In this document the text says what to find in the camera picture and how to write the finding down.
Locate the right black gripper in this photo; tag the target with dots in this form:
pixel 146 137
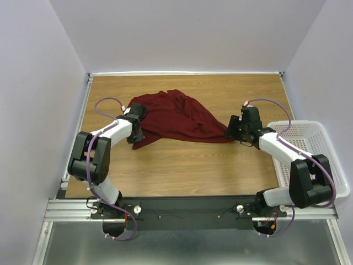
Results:
pixel 234 122

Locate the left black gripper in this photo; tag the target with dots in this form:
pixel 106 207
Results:
pixel 130 139

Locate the dark red t shirt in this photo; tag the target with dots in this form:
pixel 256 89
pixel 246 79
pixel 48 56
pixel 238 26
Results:
pixel 174 115

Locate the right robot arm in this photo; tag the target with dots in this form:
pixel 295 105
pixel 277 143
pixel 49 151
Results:
pixel 311 181

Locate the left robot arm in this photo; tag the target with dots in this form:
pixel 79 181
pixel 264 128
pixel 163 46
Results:
pixel 89 161

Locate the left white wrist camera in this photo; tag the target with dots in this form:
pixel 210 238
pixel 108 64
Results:
pixel 126 110

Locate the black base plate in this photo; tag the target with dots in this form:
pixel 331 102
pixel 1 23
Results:
pixel 243 212

